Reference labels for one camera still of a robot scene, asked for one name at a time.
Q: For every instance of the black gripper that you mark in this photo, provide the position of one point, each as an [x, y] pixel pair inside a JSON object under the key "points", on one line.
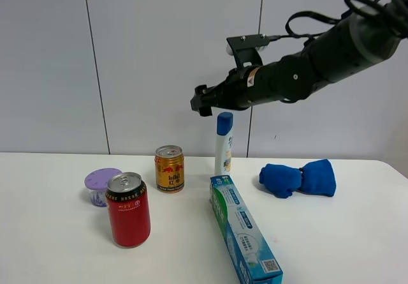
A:
{"points": [[233, 93]]}

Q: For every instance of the white shampoo bottle blue cap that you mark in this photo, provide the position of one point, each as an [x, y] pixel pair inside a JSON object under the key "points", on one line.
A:
{"points": [[223, 145]]}

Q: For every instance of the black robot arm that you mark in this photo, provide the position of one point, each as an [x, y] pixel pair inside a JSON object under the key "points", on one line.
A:
{"points": [[367, 34]]}

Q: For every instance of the gold energy drink can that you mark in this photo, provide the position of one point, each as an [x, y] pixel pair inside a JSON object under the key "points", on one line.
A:
{"points": [[169, 166]]}

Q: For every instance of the red soda can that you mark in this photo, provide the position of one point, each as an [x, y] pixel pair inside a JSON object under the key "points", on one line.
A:
{"points": [[128, 209]]}

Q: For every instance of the purple lidded small cup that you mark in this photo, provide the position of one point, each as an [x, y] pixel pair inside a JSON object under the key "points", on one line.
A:
{"points": [[97, 183]]}

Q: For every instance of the blue rolled cloth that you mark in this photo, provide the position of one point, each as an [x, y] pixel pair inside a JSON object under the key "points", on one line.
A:
{"points": [[314, 178]]}

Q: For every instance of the green blue toothpaste box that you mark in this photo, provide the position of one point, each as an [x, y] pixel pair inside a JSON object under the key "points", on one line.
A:
{"points": [[250, 254]]}

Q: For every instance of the wrist camera with black bracket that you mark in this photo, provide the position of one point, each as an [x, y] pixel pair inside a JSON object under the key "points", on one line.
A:
{"points": [[245, 49]]}

